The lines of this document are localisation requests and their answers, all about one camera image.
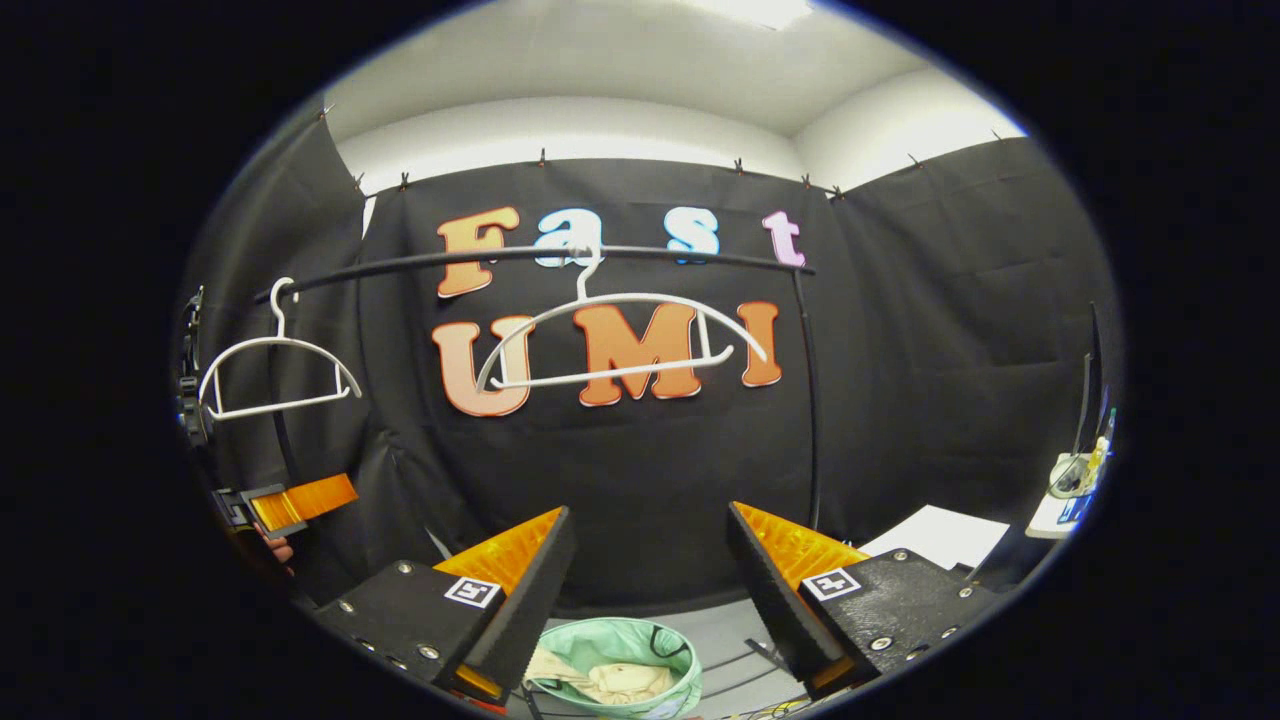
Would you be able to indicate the dark computer monitor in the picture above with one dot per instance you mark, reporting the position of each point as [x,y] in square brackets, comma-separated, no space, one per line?
[1092,380]

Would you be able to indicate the small clear bottle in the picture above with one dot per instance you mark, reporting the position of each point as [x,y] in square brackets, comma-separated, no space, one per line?
[1104,440]

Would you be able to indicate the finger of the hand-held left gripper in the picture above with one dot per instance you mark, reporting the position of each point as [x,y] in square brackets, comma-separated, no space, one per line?
[300,503]

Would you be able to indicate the white shirt clothes hanger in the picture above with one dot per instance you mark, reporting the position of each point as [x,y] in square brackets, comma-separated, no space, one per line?
[620,298]

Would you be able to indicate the cream button shirt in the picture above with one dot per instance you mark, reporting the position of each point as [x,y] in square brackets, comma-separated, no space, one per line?
[620,682]

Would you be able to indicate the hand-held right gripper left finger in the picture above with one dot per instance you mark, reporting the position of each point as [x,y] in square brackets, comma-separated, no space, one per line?
[530,600]

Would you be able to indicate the black clothes rack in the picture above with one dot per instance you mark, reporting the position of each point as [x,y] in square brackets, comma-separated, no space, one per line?
[400,265]

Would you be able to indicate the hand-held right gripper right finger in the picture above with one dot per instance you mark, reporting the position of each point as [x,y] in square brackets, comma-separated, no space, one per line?
[775,600]

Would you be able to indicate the white paper sheet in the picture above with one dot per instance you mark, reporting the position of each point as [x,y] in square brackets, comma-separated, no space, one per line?
[940,535]

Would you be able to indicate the white bare clothes hanger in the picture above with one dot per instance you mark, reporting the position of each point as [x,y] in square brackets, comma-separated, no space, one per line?
[280,341]

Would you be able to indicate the green laundry hamper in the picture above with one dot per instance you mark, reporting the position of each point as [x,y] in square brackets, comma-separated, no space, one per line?
[600,640]

